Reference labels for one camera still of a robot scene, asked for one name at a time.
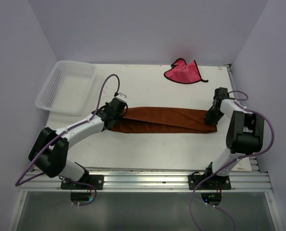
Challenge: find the pink towel black trim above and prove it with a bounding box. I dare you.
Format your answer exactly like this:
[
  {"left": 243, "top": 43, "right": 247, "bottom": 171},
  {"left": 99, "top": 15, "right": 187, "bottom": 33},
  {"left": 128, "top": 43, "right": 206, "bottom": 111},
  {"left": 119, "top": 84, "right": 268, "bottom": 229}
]
[{"left": 163, "top": 58, "right": 209, "bottom": 85}]

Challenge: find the white plastic basket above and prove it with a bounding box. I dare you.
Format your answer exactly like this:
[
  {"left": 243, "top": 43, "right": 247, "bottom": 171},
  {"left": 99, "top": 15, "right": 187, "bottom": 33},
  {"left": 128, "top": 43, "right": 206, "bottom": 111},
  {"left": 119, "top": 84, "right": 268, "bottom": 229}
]
[{"left": 35, "top": 61, "right": 97, "bottom": 116}]

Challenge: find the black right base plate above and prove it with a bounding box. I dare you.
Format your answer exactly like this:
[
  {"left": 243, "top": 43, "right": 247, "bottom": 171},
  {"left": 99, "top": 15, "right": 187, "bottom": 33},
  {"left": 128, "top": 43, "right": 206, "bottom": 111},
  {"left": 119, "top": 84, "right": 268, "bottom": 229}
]
[{"left": 187, "top": 172, "right": 232, "bottom": 190}]

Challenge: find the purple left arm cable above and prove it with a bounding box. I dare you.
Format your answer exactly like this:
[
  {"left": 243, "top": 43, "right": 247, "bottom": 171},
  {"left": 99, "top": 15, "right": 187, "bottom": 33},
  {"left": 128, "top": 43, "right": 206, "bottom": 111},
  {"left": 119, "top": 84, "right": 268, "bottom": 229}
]
[{"left": 14, "top": 74, "right": 121, "bottom": 187}]

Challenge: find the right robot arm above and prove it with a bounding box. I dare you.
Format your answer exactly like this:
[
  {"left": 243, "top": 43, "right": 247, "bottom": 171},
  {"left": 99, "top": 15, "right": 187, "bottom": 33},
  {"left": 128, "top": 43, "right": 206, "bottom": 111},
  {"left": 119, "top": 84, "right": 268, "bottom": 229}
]
[{"left": 203, "top": 88, "right": 264, "bottom": 189}]

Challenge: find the brown towel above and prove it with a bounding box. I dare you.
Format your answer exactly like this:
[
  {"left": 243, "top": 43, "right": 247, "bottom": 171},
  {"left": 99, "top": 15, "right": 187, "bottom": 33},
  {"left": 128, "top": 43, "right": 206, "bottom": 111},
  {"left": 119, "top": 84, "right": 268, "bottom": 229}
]
[{"left": 110, "top": 107, "right": 217, "bottom": 134}]

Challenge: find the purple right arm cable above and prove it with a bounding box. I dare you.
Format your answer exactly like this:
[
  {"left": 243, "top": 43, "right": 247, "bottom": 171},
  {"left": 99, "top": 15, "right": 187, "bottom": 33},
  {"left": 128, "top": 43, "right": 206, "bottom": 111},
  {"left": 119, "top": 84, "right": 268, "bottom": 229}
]
[{"left": 190, "top": 90, "right": 275, "bottom": 231}]

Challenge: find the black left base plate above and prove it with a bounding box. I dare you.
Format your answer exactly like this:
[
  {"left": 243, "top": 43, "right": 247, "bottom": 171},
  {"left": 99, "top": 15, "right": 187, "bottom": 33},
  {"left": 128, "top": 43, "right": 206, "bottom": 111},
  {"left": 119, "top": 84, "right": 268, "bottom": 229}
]
[{"left": 61, "top": 175, "right": 104, "bottom": 190}]

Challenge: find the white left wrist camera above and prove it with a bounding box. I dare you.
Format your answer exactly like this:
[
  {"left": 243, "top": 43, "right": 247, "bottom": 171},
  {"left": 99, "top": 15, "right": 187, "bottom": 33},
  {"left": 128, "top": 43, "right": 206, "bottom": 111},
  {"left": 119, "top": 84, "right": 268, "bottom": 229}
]
[{"left": 114, "top": 92, "right": 127, "bottom": 99}]

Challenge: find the aluminium mounting rail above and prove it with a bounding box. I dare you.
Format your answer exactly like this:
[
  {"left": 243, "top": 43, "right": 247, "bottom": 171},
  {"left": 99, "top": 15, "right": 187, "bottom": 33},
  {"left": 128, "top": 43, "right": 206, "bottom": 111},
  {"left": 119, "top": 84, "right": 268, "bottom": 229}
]
[{"left": 19, "top": 168, "right": 273, "bottom": 193}]

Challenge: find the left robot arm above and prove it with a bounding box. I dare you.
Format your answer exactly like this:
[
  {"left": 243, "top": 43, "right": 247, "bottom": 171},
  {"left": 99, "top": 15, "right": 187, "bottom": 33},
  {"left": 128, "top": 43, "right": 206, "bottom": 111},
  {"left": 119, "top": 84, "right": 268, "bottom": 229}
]
[{"left": 28, "top": 97, "right": 128, "bottom": 189}]

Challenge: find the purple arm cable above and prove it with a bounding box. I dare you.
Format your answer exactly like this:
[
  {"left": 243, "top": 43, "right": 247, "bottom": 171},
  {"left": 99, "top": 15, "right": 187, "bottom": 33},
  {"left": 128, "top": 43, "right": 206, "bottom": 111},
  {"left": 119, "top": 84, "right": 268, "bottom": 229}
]
[
  {"left": 190, "top": 90, "right": 275, "bottom": 231},
  {"left": 14, "top": 74, "right": 121, "bottom": 187}
]

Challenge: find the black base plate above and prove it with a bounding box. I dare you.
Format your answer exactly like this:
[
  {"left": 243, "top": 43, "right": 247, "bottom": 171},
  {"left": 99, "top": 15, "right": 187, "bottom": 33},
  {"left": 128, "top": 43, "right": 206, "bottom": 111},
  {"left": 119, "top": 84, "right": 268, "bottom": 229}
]
[
  {"left": 187, "top": 172, "right": 232, "bottom": 190},
  {"left": 61, "top": 175, "right": 104, "bottom": 190}
]

